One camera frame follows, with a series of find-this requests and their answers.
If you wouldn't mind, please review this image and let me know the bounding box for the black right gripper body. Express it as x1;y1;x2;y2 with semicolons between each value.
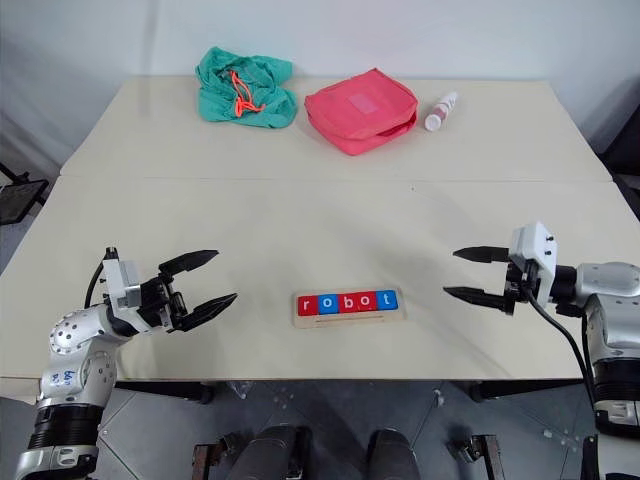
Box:
502;253;541;318

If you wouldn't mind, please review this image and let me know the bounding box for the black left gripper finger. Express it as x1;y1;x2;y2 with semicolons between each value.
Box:
158;248;221;276
175;292;240;333

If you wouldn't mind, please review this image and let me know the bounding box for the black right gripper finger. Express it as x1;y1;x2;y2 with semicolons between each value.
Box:
452;245;512;265
442;285;509;313

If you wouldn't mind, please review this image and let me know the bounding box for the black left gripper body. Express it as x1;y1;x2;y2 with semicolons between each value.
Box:
133;272;194;335

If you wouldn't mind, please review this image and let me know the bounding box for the wooden letter tray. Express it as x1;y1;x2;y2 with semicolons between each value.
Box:
291;290;410;330

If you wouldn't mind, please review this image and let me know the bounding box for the black table foot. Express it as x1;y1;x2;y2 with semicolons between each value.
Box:
469;380;587;404
113;381;217;406

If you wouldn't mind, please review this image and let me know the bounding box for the white bottle with pink label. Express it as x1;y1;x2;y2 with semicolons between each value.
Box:
423;90;460;133

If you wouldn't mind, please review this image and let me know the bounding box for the dark rounded shape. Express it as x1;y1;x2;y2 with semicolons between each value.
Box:
223;424;314;480
366;428;421;480

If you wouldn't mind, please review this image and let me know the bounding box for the black mesh chair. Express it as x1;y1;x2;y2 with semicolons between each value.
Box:
0;160;51;227

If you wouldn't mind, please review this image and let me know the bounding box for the pink zippered pouch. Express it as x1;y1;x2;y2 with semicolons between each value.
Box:
303;67;420;157

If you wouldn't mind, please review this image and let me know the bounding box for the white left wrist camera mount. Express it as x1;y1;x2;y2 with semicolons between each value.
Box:
102;246;145;315

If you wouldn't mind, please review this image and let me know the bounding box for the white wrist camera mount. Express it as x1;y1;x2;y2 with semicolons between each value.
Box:
508;220;558;304
102;246;145;315

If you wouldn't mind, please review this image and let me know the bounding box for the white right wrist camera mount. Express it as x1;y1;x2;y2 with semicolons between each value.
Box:
508;220;558;304

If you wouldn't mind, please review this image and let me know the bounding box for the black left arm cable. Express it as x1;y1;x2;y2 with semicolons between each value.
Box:
83;258;109;309

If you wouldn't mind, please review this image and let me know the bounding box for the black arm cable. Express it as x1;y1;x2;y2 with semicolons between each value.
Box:
525;293;599;404
83;258;109;309

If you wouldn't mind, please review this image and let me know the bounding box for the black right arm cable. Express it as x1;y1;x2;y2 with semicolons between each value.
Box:
525;293;599;404

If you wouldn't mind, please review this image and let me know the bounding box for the rusty caster bracket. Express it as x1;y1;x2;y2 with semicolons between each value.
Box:
446;433;502;480
191;431;242;480

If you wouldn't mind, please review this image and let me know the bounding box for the green drawstring cloth bag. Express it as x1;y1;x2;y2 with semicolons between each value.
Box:
194;45;299;131

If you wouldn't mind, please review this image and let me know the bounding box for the orange drawstring cord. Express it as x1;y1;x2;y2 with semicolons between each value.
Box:
228;70;265;118

